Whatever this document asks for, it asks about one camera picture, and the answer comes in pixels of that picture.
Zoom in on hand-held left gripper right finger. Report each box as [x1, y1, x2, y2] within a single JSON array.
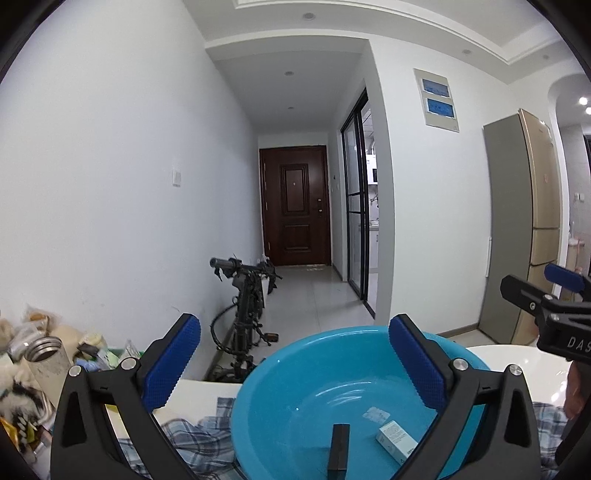
[[388, 314, 542, 480]]

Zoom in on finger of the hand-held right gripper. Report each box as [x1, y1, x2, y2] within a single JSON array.
[[544, 263, 591, 296], [500, 274, 561, 320]]

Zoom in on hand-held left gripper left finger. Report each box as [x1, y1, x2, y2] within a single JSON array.
[[50, 313, 202, 480]]

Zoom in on tall pale green box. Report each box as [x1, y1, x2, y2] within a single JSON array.
[[375, 420, 419, 464]]

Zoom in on blue plastic basin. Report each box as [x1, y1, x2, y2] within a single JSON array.
[[229, 325, 492, 480]]

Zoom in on black rectangular box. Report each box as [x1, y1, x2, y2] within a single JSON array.
[[327, 424, 350, 472]]

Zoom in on person's right hand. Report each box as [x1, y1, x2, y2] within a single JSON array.
[[564, 359, 591, 418]]

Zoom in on gold refrigerator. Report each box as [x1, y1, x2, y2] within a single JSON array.
[[479, 108, 565, 346]]

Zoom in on bundle of small sachets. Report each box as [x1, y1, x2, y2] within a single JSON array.
[[76, 339, 145, 372]]

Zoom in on blue plaid cloth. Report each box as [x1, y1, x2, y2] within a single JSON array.
[[117, 396, 573, 480]]

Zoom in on black bicycle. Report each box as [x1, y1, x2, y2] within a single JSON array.
[[208, 256, 283, 383]]

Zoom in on cream patterned tumbler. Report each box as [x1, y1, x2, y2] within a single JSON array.
[[21, 336, 77, 407]]

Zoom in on black framed glass sliding door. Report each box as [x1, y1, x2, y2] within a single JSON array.
[[341, 89, 370, 303]]

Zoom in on white and black plush toy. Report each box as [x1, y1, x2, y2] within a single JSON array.
[[0, 355, 54, 418]]

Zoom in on yellow snack packet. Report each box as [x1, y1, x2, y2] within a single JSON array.
[[0, 415, 51, 462]]

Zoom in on dark brown entrance door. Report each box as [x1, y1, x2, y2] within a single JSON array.
[[259, 145, 332, 267]]

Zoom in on wall electrical panel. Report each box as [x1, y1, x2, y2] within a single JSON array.
[[413, 68, 461, 132]]

